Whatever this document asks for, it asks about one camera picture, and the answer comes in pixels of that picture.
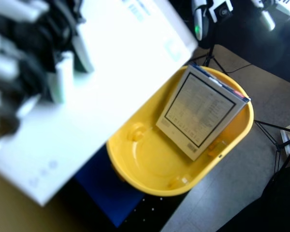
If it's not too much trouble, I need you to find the black floor cable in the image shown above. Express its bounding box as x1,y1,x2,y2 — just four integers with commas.
226,63,253,74

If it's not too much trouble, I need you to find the black cloth backdrop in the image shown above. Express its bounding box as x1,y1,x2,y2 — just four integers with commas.
198,0,290,86

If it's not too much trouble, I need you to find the calculator packaging box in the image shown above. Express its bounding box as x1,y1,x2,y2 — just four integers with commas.
156,63,251,162

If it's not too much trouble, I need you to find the blue table cloth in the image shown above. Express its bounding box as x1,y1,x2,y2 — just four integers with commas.
73,142,146,229

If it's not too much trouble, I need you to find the black tripod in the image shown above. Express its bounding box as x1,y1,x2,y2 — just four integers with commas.
254,120,290,181
190,43,229,74

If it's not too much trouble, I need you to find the yellow plastic tub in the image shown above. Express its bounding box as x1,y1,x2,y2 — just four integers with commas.
106,65,255,198

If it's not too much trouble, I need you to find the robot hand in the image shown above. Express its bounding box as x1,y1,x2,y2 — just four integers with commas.
251,0,290,32
0,0,95,139

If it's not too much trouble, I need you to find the white box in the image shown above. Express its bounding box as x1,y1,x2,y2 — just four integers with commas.
0,0,199,207

